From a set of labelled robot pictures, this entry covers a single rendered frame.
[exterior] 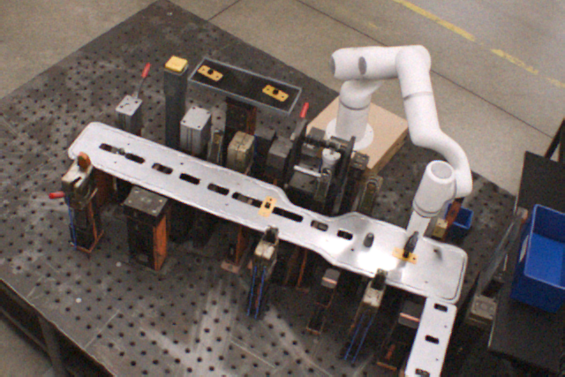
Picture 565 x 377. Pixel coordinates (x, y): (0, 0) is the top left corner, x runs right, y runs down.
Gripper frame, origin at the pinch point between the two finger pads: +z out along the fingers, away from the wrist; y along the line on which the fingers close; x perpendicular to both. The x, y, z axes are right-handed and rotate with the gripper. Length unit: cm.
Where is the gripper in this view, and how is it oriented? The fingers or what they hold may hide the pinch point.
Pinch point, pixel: (412, 237)
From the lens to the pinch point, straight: 223.2
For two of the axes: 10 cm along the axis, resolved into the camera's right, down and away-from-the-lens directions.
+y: -3.5, 6.7, -6.5
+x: 9.3, 3.4, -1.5
